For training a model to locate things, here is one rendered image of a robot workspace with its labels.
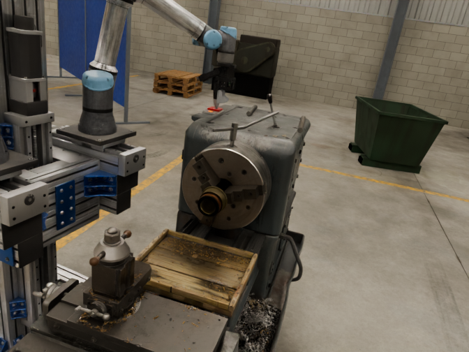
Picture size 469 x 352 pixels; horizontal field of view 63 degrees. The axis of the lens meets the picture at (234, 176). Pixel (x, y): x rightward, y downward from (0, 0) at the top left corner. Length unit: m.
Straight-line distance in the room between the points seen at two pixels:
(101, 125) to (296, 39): 9.86
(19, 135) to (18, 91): 0.15
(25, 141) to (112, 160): 0.31
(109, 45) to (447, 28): 10.26
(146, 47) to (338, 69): 5.74
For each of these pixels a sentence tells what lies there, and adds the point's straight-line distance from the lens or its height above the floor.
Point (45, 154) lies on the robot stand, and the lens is 1.60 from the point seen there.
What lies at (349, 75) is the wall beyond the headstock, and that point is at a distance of 11.18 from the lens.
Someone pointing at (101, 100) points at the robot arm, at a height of 1.30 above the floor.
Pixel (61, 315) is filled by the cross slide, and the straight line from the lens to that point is 1.02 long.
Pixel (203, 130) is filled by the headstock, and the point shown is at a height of 1.24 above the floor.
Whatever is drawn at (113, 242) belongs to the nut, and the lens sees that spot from 0.89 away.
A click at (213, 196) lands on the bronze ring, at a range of 1.24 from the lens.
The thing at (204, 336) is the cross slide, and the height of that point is 0.97.
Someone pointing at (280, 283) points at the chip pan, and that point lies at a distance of 1.89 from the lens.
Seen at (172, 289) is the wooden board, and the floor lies 0.90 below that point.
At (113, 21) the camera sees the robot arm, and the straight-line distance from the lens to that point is 1.71.
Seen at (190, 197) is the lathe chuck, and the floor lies 1.02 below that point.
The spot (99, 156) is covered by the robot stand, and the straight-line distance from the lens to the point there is 1.62.
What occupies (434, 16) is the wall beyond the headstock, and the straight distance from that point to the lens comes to 11.42.
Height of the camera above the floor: 1.63
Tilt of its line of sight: 21 degrees down
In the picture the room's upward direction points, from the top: 8 degrees clockwise
